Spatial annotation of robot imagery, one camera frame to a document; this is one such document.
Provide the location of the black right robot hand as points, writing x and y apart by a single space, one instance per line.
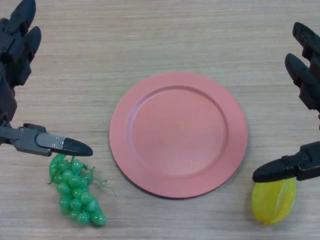
308 82

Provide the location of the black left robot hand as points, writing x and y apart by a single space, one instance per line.
22 138

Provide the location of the yellow starfruit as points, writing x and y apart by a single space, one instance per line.
270 202

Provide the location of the pink round plate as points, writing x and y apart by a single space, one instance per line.
178 135

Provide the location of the green grape bunch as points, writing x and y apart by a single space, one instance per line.
75 190

